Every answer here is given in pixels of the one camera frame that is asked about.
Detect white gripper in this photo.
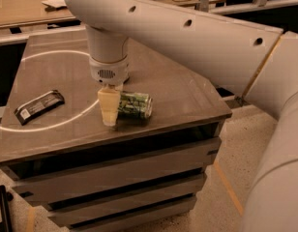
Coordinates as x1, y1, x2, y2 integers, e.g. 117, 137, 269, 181
89, 57, 129, 127

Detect green soda can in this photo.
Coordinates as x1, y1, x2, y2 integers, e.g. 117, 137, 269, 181
118, 92, 153, 119

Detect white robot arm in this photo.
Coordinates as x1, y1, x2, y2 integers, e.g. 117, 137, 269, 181
65, 0, 298, 232

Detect grey table cabinet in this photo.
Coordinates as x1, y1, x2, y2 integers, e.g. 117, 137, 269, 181
0, 31, 231, 232

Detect white papers on desk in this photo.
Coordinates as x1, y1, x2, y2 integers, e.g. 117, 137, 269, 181
43, 0, 67, 12

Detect black stand bottom left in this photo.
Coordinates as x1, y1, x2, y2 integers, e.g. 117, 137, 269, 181
0, 185, 14, 232

